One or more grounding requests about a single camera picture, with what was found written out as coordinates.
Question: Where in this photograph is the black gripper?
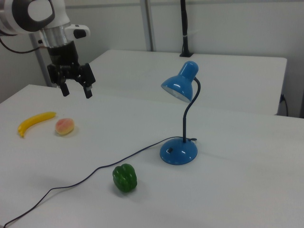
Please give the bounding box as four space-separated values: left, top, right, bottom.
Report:
47 41 96 99

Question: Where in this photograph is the blue desk lamp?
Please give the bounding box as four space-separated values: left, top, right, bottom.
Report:
159 61 200 166

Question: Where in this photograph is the pink yellow peach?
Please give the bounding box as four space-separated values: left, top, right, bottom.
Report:
55 118 76 136

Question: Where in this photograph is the yellow banana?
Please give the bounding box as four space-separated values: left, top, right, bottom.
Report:
17 111 57 139

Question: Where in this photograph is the green bell pepper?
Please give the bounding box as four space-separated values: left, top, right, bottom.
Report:
112 163 138 193

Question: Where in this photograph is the black clamped pole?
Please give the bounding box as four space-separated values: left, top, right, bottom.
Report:
179 0 193 57

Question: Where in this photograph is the white side table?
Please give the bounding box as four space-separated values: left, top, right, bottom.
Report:
67 49 287 116

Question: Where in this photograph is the grey metal frame post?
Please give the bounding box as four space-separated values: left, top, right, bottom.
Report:
29 34 55 87

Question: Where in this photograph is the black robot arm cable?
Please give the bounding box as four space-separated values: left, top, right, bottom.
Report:
0 37 48 54

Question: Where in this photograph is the grey metal partition post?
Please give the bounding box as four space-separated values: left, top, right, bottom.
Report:
140 0 157 52

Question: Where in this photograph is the black lamp power cable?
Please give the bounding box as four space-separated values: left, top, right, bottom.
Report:
2 136 198 228

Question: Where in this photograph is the black wall socket cable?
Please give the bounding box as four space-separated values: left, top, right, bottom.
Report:
280 94 289 117

